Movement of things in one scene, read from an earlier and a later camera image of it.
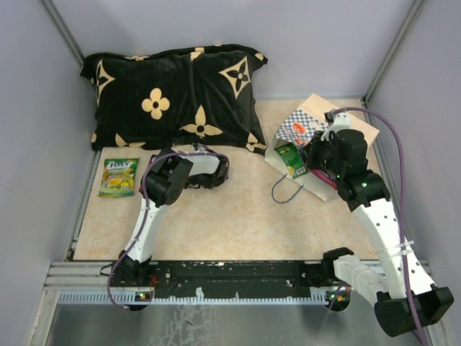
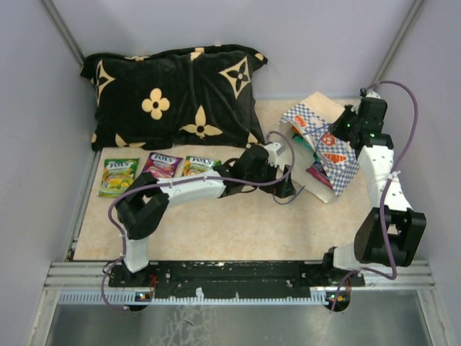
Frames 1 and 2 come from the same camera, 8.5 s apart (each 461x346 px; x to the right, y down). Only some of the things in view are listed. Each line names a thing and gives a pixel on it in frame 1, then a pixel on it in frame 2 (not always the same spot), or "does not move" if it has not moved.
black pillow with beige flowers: (204, 94) does not move
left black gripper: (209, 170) → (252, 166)
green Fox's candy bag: (118, 177) does not move
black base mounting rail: (225, 277) does not move
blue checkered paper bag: (308, 120) does not move
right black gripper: (311, 148) → (336, 127)
